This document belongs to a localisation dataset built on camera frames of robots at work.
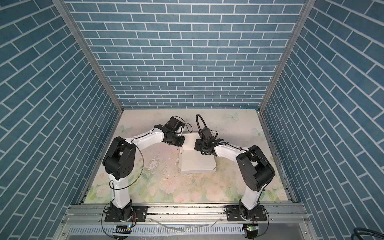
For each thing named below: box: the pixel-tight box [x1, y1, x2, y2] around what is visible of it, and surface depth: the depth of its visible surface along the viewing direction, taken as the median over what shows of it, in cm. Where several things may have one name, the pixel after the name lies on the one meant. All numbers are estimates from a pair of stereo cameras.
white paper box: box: [178, 132, 217, 174], surface depth 91 cm
